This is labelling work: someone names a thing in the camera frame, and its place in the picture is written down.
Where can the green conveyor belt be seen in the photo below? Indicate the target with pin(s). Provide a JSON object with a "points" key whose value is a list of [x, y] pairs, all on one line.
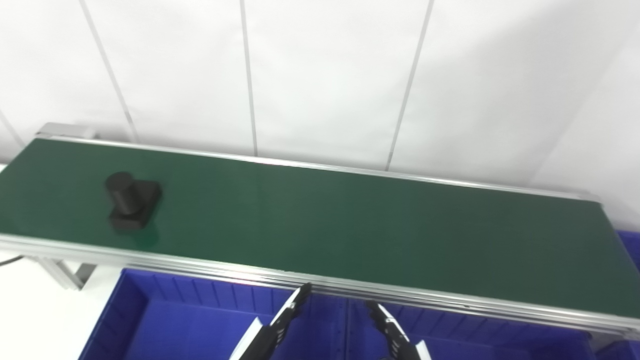
{"points": [[200, 267], [350, 225]]}

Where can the aluminium conveyor leg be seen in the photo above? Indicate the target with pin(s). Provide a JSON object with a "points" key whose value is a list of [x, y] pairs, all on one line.
{"points": [[62, 272]]}

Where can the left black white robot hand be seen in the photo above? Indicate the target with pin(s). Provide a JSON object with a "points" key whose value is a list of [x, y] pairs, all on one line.
{"points": [[270, 340]]}

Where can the blue plastic bin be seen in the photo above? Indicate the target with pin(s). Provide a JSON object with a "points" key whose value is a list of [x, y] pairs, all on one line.
{"points": [[500, 345], [175, 330], [631, 250]]}

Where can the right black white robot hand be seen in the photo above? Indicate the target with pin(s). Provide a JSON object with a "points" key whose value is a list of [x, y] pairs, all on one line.
{"points": [[400, 347]]}

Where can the grey conveyor motor housing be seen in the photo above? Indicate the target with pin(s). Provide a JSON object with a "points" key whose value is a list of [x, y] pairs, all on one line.
{"points": [[65, 131]]}

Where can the black cylinder block part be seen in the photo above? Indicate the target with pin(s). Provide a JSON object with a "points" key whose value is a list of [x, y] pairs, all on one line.
{"points": [[131, 205]]}

